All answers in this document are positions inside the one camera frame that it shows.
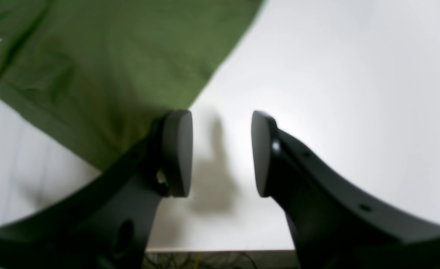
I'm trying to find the olive green T-shirt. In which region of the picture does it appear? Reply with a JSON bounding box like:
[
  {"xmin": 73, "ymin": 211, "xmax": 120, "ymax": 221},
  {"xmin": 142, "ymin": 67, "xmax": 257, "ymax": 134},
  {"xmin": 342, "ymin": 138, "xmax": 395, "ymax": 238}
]
[{"xmin": 0, "ymin": 0, "xmax": 263, "ymax": 170}]

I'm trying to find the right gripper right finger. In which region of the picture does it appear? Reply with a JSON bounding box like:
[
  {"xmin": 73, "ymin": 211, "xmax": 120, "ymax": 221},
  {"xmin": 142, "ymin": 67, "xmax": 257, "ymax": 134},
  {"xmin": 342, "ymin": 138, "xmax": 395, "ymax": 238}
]
[{"xmin": 251, "ymin": 111, "xmax": 440, "ymax": 269}]

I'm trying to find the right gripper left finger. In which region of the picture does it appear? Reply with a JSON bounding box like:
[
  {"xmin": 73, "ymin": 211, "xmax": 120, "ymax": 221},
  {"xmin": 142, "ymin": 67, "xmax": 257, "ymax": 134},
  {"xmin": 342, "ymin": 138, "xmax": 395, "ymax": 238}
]
[{"xmin": 0, "ymin": 109, "xmax": 193, "ymax": 269}]

